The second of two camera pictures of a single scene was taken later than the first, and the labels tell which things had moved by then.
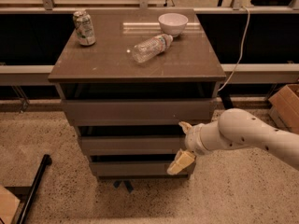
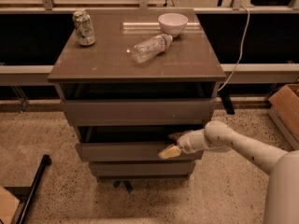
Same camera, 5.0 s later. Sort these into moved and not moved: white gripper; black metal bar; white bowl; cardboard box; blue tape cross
Moved: white gripper
Not moved: white bowl; black metal bar; blue tape cross; cardboard box
